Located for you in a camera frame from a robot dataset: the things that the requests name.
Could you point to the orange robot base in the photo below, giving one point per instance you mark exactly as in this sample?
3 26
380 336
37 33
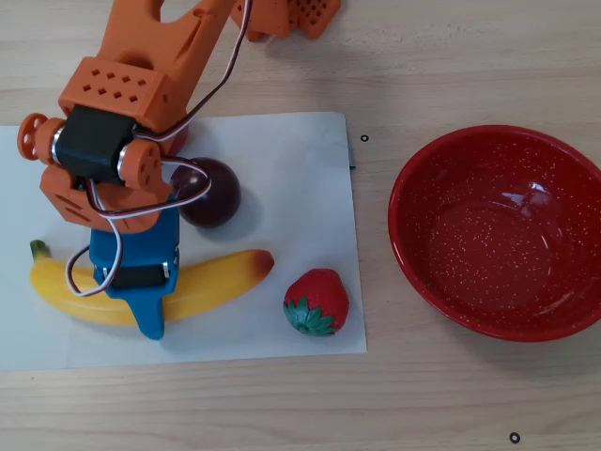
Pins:
291 19

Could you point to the red toy strawberry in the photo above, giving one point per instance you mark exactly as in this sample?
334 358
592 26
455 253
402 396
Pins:
324 293

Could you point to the red speckled enamel bowl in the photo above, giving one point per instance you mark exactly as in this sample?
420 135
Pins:
493 235

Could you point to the yellow toy banana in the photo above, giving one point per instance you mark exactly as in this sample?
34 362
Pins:
211 282

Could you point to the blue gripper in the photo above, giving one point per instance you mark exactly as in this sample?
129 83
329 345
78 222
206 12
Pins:
136 245

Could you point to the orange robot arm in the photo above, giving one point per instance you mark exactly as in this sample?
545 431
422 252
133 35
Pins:
141 47

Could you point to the white paper sheet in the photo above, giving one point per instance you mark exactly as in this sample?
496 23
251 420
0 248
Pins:
291 188

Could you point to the dark purple toy plum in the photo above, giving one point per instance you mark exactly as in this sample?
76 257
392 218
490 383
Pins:
220 197

